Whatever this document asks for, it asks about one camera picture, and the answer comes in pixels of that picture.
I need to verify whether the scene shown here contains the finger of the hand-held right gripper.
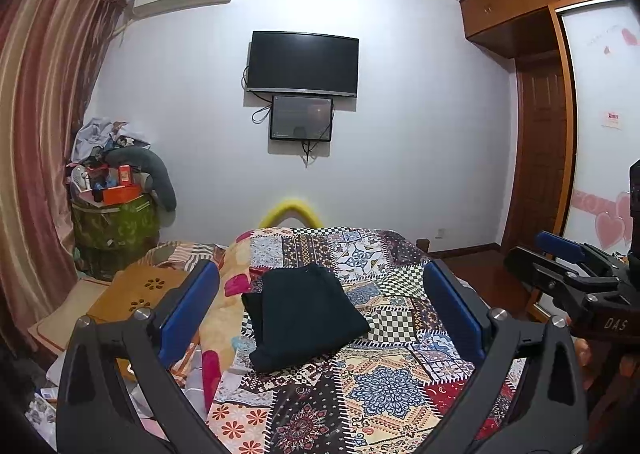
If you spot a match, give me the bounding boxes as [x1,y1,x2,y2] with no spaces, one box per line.
[534,230,624,268]
[504,245,626,307]

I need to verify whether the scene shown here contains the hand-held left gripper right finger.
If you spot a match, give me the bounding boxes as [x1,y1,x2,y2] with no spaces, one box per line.
[420,259,588,454]

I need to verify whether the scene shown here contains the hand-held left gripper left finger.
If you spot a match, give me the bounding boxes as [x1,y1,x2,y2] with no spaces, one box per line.
[56,259,231,454]

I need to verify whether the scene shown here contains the dark teal pants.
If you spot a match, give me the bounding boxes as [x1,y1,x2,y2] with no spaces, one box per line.
[241,262,372,374]

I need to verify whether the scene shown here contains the person's right hand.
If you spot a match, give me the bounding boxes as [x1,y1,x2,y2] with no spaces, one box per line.
[574,336,596,391]

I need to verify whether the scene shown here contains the peach floral blanket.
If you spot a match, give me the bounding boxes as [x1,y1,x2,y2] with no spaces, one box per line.
[170,241,253,415]

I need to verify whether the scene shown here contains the large pink heart decals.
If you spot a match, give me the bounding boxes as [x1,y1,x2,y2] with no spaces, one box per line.
[572,190,633,251]

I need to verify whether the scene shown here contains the wooden lap desk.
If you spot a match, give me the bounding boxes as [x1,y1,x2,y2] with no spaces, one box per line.
[85,268,193,327]

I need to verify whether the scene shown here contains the striped pink pillow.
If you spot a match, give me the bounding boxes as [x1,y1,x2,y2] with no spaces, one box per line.
[137,240,228,267]

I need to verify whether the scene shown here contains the wooden door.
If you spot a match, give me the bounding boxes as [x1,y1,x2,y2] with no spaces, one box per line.
[502,56,571,255]

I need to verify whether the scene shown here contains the patchwork blanket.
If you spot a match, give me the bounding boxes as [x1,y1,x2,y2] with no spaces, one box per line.
[205,226,531,454]

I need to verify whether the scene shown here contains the green fabric hamper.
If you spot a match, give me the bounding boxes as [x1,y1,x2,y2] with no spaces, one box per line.
[70,191,161,280]

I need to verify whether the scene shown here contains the tan woven cushion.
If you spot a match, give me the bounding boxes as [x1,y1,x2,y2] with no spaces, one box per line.
[27,276,113,352]

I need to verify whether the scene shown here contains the grey long pillow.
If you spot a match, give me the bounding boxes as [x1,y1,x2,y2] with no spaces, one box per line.
[105,148,178,212]

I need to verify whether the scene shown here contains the orange box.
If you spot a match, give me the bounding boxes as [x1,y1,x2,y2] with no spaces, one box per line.
[100,184,143,206]

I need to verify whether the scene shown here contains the yellow curved chair back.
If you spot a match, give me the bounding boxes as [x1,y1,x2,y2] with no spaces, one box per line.
[259,197,323,229]

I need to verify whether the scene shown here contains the blue white patterned cloth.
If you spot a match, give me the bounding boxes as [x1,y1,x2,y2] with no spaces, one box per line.
[27,384,58,435]

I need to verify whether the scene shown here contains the crumpled pale cloth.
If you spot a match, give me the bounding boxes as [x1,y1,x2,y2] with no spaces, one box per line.
[72,118,151,160]

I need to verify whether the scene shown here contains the small pink heart decals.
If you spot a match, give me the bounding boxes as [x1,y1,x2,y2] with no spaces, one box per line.
[602,26,640,56]

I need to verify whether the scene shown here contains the striped pink curtain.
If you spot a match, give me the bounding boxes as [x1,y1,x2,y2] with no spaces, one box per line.
[0,0,133,350]

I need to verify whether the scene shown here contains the wooden wardrobe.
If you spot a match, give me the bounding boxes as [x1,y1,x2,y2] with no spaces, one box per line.
[459,0,640,265]

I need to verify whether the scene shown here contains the black hanging cable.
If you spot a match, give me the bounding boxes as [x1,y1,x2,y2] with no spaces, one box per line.
[299,138,321,169]

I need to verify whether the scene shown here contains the small wall monitor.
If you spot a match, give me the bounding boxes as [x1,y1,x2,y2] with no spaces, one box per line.
[270,95,334,142]

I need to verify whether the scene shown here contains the black wall television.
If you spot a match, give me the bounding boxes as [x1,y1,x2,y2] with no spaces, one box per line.
[246,31,360,98]

